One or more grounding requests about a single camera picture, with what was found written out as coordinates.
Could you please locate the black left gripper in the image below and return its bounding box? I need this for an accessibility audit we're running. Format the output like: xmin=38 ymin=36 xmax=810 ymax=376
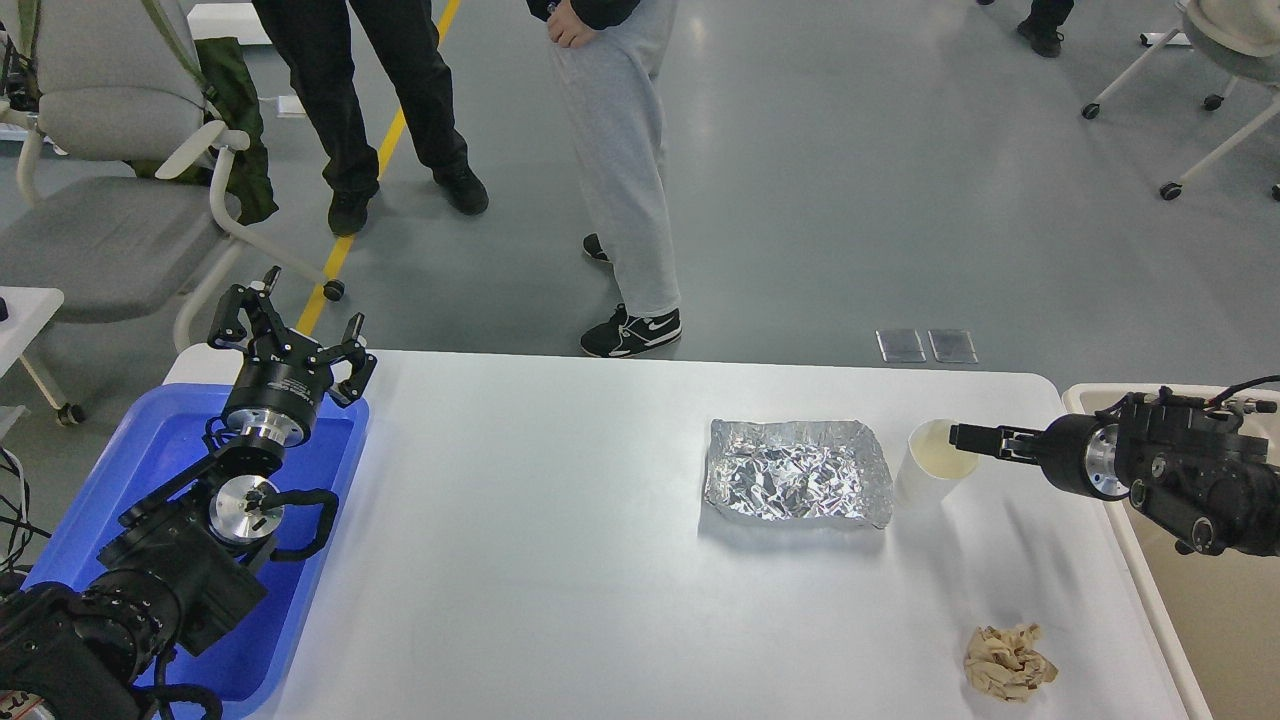
xmin=207 ymin=266 xmax=378 ymax=448

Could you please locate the metal floor plate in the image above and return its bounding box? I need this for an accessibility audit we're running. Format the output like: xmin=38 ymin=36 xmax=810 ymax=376
xmin=927 ymin=329 xmax=980 ymax=365
xmin=876 ymin=328 xmax=927 ymax=364

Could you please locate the crumpled aluminium foil tray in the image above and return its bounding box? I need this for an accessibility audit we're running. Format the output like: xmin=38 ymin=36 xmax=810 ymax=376
xmin=701 ymin=419 xmax=895 ymax=530

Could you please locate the small white side table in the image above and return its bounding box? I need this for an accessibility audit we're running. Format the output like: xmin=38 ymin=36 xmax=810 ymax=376
xmin=1 ymin=286 xmax=76 ymax=425

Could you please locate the white chair right background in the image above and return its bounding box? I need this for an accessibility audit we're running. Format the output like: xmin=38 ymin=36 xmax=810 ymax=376
xmin=1080 ymin=1 xmax=1279 ymax=201

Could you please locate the blue plastic tray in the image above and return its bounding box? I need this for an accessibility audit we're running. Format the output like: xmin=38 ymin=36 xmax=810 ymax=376
xmin=27 ymin=383 xmax=370 ymax=719

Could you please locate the green bag on chair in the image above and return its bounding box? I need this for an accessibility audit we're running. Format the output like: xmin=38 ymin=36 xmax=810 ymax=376
xmin=163 ymin=29 xmax=278 ymax=225

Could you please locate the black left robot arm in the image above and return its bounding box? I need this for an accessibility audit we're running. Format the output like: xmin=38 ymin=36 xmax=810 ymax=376
xmin=1 ymin=266 xmax=378 ymax=719

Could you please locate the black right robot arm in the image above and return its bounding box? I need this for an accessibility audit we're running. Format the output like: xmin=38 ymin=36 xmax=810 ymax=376
xmin=948 ymin=380 xmax=1279 ymax=557

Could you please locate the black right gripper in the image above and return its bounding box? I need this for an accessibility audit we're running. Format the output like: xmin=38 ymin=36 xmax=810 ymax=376
xmin=948 ymin=414 xmax=1126 ymax=498

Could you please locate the person in black trousers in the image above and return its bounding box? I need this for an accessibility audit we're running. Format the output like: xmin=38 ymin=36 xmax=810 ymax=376
xmin=252 ymin=1 xmax=490 ymax=236

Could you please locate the person in grey trousers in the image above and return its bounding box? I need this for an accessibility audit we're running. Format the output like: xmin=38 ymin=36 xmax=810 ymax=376
xmin=527 ymin=1 xmax=681 ymax=357

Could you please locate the beige plastic bin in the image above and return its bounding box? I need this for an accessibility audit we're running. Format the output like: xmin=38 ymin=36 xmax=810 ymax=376
xmin=1062 ymin=383 xmax=1280 ymax=720

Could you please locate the right metal floor plate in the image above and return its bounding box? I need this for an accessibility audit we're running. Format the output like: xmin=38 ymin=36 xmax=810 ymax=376
xmin=927 ymin=329 xmax=980 ymax=365

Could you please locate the crumpled brown paper ball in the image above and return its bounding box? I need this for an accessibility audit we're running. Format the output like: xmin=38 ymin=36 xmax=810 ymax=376
xmin=963 ymin=623 xmax=1059 ymax=703

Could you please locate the white paper cup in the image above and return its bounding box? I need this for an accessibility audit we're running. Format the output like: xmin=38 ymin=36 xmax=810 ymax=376
xmin=893 ymin=418 xmax=980 ymax=512

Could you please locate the left metal floor plate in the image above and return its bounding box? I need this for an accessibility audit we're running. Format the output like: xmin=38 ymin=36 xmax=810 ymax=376
xmin=876 ymin=328 xmax=927 ymax=364

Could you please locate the grey office chair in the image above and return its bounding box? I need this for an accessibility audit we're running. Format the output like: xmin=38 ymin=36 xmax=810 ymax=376
xmin=3 ymin=1 xmax=346 ymax=350

